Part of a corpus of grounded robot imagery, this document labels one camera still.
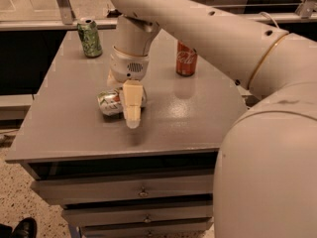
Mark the green soda can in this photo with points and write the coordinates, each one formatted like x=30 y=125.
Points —
x=88 y=34

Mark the black leather shoe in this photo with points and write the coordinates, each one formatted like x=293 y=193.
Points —
x=27 y=228

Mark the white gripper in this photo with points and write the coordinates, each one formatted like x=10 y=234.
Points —
x=127 y=67

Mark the red Coca-Cola can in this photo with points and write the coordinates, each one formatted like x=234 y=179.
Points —
x=186 y=60

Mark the grey metal bracket left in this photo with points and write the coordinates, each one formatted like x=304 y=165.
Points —
x=65 y=10

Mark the white 7up can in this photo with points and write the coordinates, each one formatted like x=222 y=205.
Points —
x=111 y=102

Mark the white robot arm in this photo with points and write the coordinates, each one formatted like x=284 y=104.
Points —
x=265 y=180

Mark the bottom grey drawer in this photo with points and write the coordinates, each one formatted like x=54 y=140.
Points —
x=144 y=230

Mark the metal window rail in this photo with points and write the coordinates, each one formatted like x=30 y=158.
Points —
x=52 y=25

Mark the top grey drawer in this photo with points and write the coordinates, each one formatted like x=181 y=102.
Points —
x=137 y=186

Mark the grey drawer cabinet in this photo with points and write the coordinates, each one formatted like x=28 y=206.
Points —
x=65 y=135

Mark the middle grey drawer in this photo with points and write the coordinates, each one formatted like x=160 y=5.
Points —
x=139 y=213

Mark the grey drawer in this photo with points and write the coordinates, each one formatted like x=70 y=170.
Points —
x=137 y=186
x=144 y=230
x=139 y=213

